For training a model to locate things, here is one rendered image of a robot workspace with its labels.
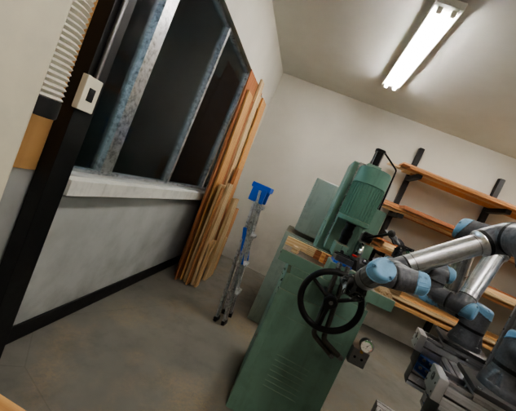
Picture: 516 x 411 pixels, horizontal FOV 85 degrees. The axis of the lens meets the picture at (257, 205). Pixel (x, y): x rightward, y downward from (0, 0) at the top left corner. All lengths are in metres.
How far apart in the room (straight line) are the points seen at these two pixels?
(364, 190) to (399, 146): 2.68
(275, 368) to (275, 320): 0.25
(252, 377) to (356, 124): 3.33
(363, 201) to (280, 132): 2.69
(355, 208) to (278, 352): 0.84
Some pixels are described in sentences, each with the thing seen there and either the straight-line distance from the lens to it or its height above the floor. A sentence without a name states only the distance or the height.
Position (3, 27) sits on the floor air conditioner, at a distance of 0.85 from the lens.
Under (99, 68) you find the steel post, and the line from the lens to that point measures 1.32.
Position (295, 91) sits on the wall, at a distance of 4.25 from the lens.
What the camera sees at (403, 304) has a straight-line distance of 3.92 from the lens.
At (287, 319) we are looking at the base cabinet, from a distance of 1.57.
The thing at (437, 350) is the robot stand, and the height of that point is 0.74.
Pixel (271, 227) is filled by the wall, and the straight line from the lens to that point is 4.00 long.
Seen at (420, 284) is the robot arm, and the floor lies 1.07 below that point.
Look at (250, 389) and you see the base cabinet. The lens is 1.77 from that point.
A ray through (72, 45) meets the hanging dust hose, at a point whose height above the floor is 1.31.
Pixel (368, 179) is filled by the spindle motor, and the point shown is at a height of 1.40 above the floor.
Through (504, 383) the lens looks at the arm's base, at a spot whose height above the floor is 0.87.
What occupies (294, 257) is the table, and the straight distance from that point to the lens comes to 1.48.
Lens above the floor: 1.16
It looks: 4 degrees down
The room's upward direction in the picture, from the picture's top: 24 degrees clockwise
